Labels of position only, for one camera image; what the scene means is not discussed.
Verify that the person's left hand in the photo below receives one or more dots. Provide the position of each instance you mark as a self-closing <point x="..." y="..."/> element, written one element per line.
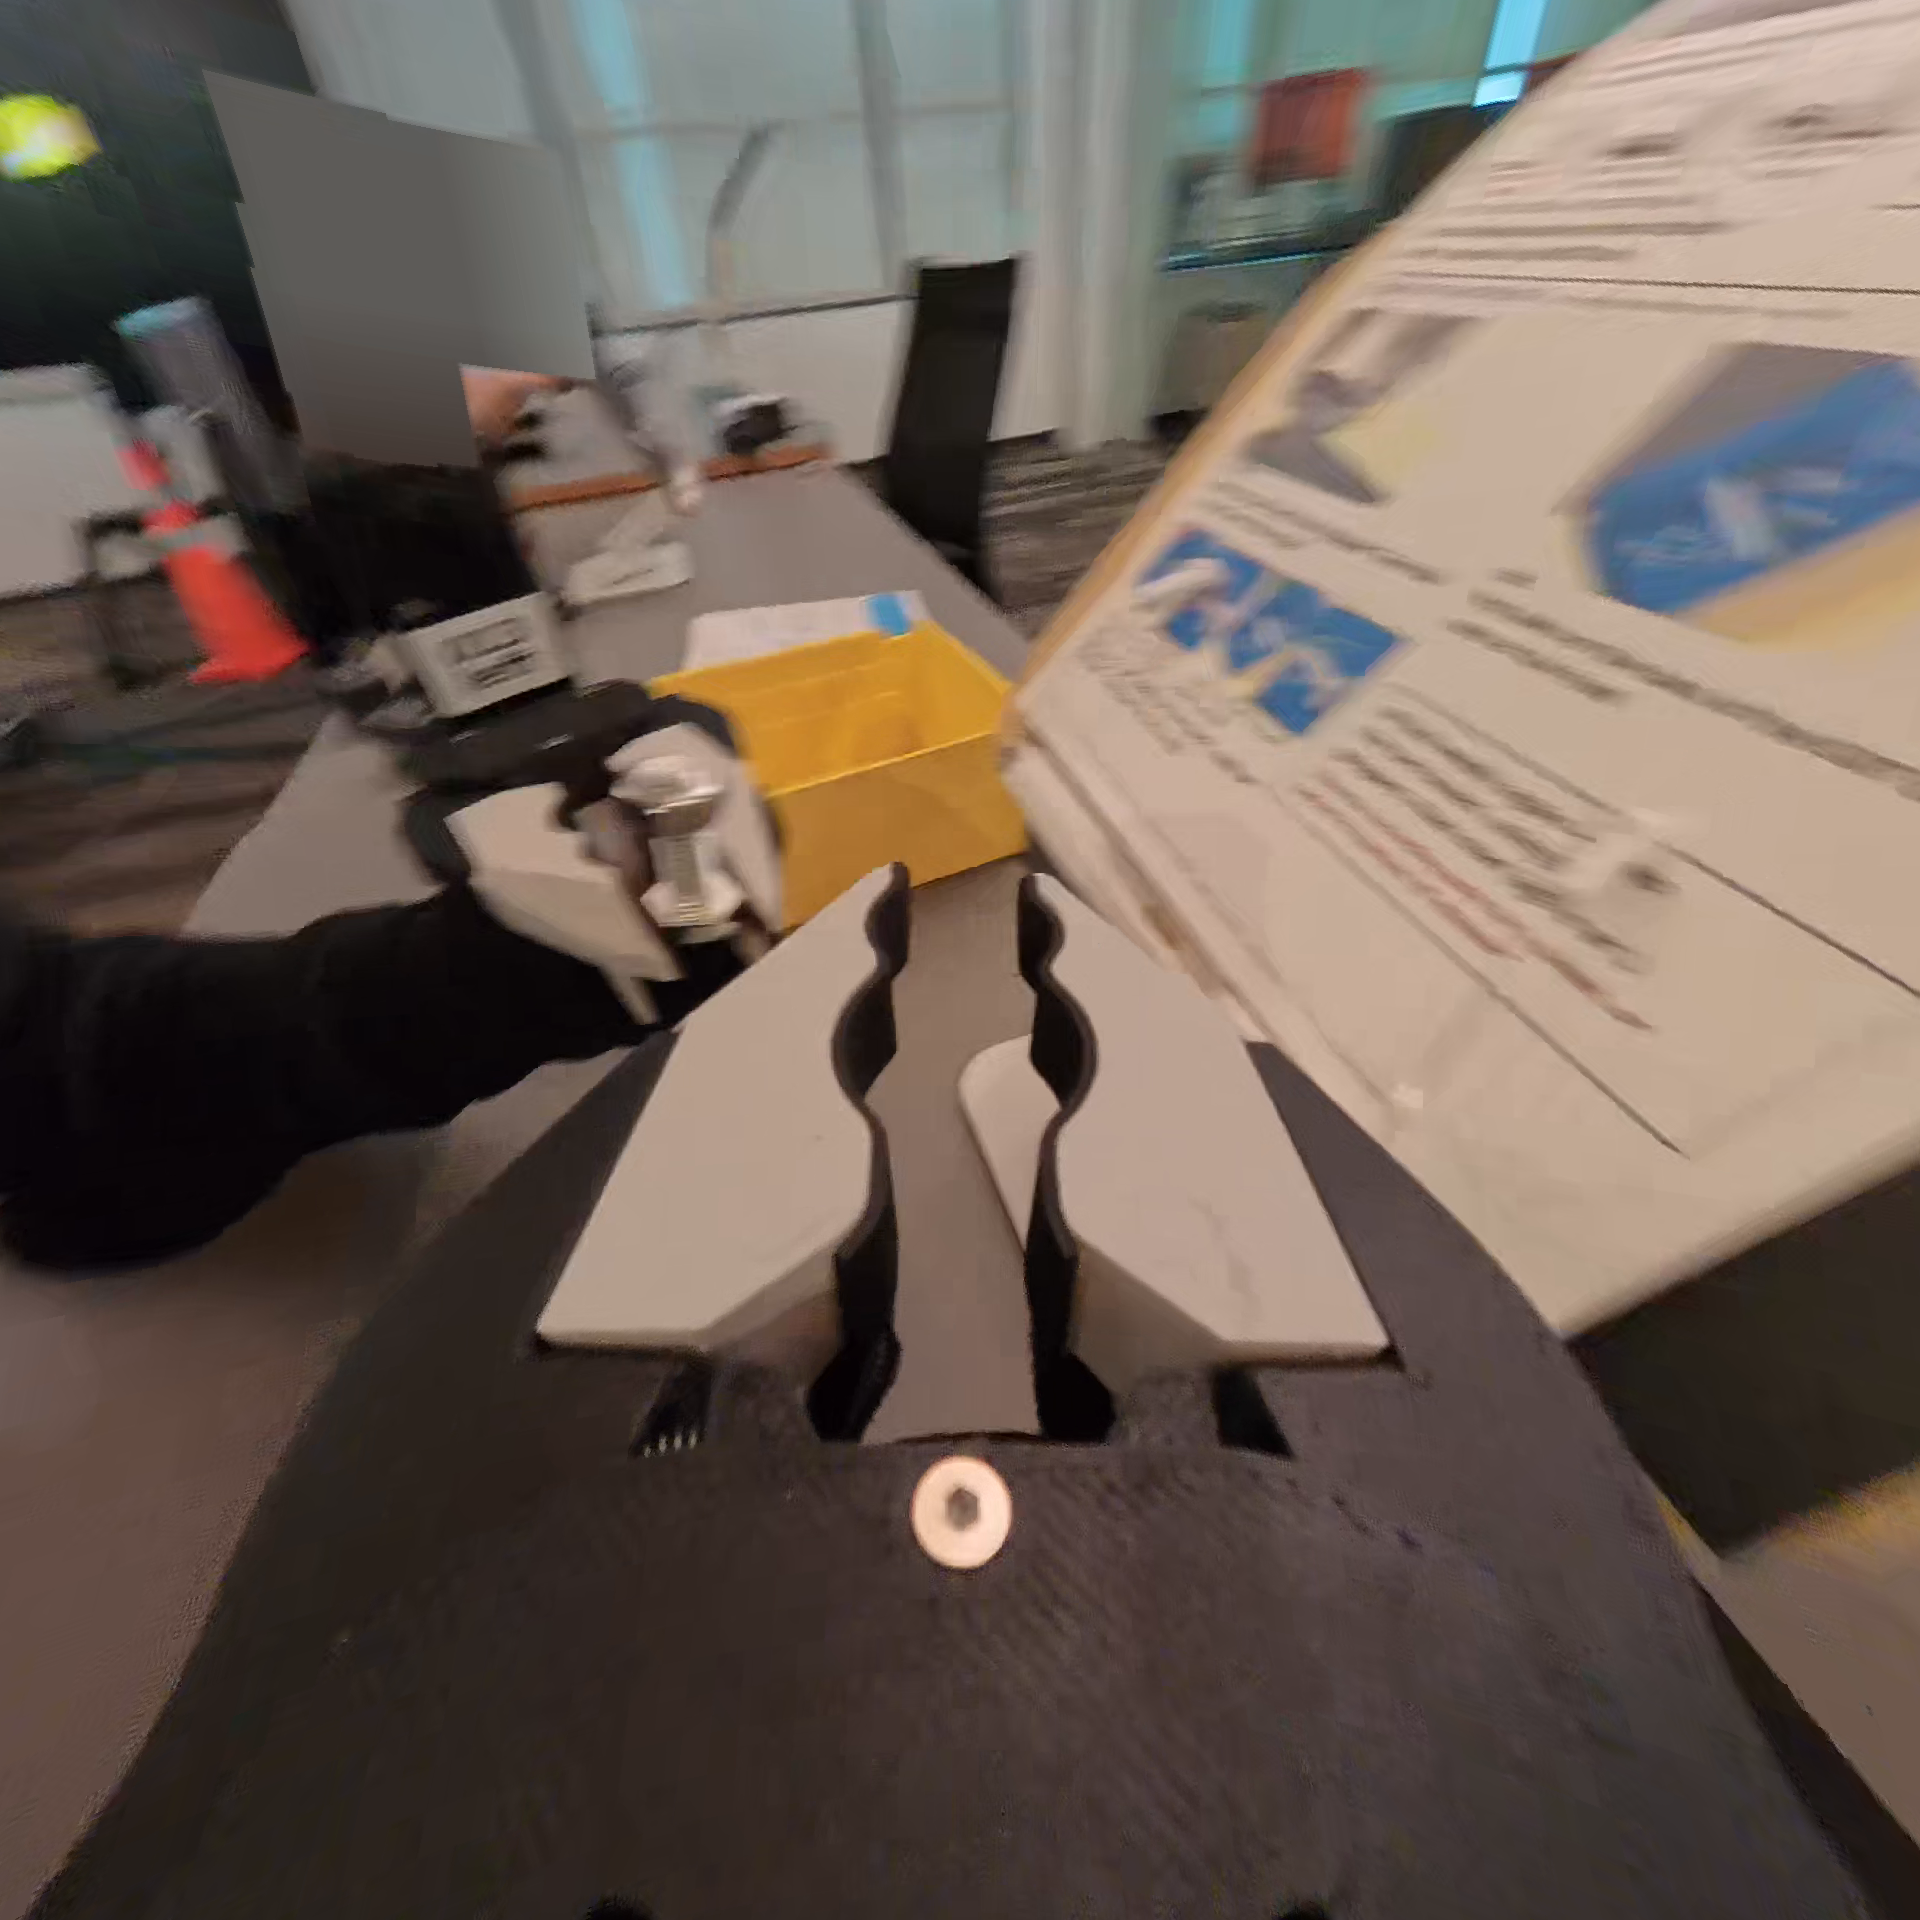
<point x="451" y="989"/>

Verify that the orange traffic cone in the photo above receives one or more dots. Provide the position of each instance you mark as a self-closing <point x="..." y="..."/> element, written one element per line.
<point x="234" y="616"/>

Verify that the white leaflet blue label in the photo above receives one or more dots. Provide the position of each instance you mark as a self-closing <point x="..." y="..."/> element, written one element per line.
<point x="764" y="629"/>

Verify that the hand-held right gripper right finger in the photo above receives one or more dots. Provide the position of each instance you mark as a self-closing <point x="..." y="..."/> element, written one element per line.
<point x="1201" y="1200"/>

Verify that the silver hex bolt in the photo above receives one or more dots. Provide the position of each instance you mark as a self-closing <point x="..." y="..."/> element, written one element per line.
<point x="668" y="786"/>

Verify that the curved document stand board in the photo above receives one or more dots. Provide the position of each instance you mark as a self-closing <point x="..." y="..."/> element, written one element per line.
<point x="1769" y="1349"/>

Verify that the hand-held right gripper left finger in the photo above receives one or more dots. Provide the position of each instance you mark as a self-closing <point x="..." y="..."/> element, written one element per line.
<point x="720" y="1184"/>

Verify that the yellow plastic bin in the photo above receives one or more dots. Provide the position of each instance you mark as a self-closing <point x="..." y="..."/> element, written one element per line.
<point x="868" y="809"/>

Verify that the black office chair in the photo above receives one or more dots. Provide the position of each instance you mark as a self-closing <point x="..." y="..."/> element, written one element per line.
<point x="945" y="420"/>

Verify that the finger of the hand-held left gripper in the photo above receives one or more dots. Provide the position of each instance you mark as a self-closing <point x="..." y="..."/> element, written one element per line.
<point x="751" y="840"/>
<point x="546" y="877"/>

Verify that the printed instruction sheet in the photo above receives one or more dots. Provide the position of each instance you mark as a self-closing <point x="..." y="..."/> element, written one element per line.
<point x="1500" y="974"/>

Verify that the person's left forearm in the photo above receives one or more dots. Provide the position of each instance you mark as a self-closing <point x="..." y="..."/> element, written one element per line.
<point x="149" y="1094"/>

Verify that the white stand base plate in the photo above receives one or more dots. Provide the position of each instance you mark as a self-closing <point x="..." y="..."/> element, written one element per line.
<point x="996" y="1141"/>

